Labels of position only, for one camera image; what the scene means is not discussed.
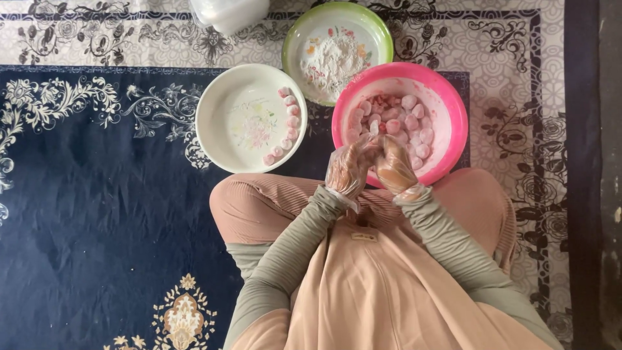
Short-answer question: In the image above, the row of floured dough balls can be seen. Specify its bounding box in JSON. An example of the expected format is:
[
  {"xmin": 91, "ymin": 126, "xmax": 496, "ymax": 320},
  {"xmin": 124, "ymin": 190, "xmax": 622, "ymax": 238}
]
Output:
[{"xmin": 262, "ymin": 87, "xmax": 302, "ymax": 167}]

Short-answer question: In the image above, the person's left hand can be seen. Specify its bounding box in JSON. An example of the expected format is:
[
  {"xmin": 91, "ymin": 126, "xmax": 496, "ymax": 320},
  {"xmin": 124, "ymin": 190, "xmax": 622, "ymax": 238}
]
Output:
[{"xmin": 324, "ymin": 136, "xmax": 383, "ymax": 201}]

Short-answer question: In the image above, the blue and beige patterned carpet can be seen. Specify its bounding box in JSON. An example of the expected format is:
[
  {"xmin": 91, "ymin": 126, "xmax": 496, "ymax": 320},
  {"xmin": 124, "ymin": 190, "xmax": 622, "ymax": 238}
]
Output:
[{"xmin": 0, "ymin": 0, "xmax": 601, "ymax": 350}]

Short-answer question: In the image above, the heap of pink dough balls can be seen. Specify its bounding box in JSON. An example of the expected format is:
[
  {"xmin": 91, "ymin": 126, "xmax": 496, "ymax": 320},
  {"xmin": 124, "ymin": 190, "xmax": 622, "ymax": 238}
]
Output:
[{"xmin": 346, "ymin": 94, "xmax": 434, "ymax": 171}]

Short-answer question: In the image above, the green rimmed floral plate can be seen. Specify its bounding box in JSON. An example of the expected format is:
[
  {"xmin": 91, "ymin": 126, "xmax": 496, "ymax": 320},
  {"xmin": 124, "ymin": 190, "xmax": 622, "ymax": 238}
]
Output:
[{"xmin": 282, "ymin": 1, "xmax": 394, "ymax": 107}]

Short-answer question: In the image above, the pile of white flour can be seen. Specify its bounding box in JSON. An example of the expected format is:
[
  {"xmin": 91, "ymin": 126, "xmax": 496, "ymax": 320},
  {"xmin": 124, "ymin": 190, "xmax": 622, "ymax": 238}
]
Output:
[{"xmin": 300, "ymin": 36, "xmax": 372, "ymax": 93}]

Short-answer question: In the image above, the person's right hand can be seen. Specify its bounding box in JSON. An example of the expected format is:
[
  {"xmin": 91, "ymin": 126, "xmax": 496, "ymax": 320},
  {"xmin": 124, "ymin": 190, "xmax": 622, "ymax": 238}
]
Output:
[{"xmin": 373, "ymin": 134, "xmax": 422, "ymax": 201}]

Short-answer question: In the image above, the pink plastic bowl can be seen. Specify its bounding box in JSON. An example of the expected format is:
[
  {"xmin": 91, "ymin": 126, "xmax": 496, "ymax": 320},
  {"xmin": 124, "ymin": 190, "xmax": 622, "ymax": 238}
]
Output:
[{"xmin": 331, "ymin": 62, "xmax": 469, "ymax": 189}]

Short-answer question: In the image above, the clear plastic container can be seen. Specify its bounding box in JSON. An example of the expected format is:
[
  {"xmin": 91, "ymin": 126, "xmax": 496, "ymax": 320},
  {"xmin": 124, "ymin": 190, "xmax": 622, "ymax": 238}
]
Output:
[{"xmin": 189, "ymin": 0, "xmax": 271, "ymax": 36}]

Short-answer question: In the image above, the white round plate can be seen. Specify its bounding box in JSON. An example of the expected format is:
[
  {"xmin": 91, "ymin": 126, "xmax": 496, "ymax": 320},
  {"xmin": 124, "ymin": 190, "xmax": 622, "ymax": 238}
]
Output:
[{"xmin": 195, "ymin": 63, "xmax": 308, "ymax": 174}]

